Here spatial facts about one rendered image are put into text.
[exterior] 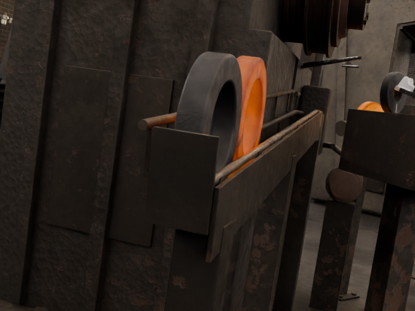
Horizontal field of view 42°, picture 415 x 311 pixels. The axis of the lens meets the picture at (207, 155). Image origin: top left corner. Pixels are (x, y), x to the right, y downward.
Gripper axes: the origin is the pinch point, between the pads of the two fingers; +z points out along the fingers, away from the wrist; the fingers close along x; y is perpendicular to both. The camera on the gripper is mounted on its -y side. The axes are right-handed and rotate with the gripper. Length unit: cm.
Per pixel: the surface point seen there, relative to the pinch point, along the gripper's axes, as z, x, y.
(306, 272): 10, -13, -90
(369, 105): 6.1, 1.1, -9.5
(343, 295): -15, -2, -82
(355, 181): -12.1, 21.6, -33.5
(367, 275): -4, -42, -86
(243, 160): -57, 138, -10
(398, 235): -58, 83, -24
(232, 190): -62, 144, -12
